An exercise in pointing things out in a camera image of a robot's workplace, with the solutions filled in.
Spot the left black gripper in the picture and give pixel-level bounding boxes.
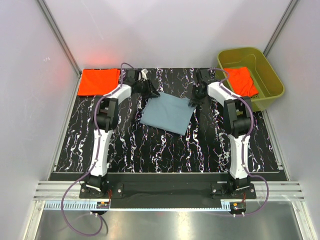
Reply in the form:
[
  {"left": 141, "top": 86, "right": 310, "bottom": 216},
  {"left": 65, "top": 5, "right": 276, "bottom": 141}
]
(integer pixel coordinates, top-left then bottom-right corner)
[{"left": 134, "top": 78, "right": 159, "bottom": 99}]

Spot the grey-blue t-shirt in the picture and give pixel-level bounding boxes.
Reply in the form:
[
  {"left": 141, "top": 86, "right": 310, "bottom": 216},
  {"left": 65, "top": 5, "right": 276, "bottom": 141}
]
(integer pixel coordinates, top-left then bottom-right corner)
[{"left": 140, "top": 92, "right": 195, "bottom": 136}]

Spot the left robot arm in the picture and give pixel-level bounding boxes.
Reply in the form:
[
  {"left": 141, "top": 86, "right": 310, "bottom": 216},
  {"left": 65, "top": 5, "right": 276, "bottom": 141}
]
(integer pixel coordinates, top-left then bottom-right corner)
[{"left": 80, "top": 68, "right": 160, "bottom": 198}]

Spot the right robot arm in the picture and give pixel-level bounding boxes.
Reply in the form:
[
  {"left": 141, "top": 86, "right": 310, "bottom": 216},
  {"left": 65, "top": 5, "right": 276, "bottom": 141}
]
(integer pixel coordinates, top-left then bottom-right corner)
[{"left": 189, "top": 67, "right": 253, "bottom": 199}]

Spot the orange t-shirt in bin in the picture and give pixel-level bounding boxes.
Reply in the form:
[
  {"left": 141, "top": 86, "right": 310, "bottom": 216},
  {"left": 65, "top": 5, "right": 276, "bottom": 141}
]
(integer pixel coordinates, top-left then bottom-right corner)
[{"left": 224, "top": 67, "right": 259, "bottom": 97}]

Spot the black marbled table mat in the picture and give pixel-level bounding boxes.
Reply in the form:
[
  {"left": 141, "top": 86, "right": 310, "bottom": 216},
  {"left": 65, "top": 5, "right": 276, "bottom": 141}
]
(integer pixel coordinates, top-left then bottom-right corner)
[{"left": 53, "top": 68, "right": 280, "bottom": 173}]

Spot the folded orange t-shirt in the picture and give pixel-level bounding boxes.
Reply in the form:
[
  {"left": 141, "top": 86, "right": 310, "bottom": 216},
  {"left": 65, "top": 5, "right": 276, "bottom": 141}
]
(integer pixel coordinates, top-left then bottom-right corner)
[{"left": 77, "top": 68, "right": 120, "bottom": 97}]

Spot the olive green plastic bin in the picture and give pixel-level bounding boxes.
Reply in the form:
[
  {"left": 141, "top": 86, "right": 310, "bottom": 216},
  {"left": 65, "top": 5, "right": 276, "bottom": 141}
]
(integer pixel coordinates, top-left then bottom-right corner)
[{"left": 217, "top": 47, "right": 285, "bottom": 112}]

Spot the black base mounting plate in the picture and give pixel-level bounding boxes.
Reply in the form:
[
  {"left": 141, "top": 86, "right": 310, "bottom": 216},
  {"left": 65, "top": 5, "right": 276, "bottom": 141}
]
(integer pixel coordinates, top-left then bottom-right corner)
[{"left": 79, "top": 173, "right": 257, "bottom": 210}]

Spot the left orange connector box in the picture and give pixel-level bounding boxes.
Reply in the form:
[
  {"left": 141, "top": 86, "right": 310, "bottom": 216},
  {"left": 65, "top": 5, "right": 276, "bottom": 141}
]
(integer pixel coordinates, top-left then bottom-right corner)
[{"left": 96, "top": 201, "right": 111, "bottom": 209}]

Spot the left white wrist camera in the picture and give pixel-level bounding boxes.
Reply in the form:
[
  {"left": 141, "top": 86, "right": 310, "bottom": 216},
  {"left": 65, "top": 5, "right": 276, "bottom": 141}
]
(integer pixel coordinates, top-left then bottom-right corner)
[{"left": 138, "top": 68, "right": 149, "bottom": 82}]

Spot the left aluminium corner post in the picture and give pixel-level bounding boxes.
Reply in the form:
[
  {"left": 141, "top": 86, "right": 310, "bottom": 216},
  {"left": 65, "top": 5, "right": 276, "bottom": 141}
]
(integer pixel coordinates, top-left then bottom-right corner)
[{"left": 35, "top": 0, "right": 82, "bottom": 77}]

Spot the aluminium corner post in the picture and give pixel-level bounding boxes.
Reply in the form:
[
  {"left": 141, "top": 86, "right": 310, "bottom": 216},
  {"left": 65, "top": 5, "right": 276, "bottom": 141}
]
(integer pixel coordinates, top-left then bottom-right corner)
[
  {"left": 263, "top": 0, "right": 300, "bottom": 58},
  {"left": 35, "top": 0, "right": 82, "bottom": 77}
]

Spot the right aluminium corner post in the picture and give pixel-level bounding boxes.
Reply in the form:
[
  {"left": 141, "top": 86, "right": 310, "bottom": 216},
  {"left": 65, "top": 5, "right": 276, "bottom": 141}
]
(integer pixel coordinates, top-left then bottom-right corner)
[{"left": 263, "top": 0, "right": 300, "bottom": 58}]

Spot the aluminium frame rail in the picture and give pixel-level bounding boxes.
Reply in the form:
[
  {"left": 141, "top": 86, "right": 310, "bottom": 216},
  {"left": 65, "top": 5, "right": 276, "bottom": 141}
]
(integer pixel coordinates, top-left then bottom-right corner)
[{"left": 33, "top": 181, "right": 304, "bottom": 212}]

